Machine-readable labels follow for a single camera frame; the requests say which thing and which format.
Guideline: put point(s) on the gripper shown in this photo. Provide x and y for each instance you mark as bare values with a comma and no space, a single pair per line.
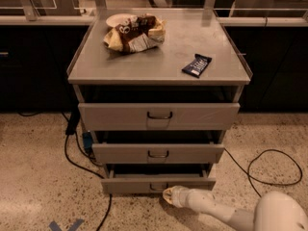
184,197

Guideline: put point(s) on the grey bottom drawer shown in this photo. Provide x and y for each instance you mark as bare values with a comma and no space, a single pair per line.
155,183

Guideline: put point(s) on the grey drawer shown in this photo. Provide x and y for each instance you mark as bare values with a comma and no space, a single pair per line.
155,183
158,116
161,153

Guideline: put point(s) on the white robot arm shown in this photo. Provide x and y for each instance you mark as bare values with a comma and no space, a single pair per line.
275,211

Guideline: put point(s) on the grey middle drawer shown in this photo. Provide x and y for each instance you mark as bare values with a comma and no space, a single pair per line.
161,153

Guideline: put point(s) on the grey metal drawer cabinet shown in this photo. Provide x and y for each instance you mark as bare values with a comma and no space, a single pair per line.
101,75

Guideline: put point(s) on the grey top drawer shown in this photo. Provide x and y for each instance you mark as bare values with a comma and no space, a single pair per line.
158,116

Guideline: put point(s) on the blue power box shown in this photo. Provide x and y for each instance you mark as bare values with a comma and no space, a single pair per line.
87,141

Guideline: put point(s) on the dark blue snack bar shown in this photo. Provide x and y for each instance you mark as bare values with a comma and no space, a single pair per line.
197,66

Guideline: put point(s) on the brown crumpled chip bag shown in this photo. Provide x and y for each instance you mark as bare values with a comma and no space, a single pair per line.
136,33

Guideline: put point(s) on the white plate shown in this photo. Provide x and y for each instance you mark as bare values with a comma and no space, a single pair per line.
119,19

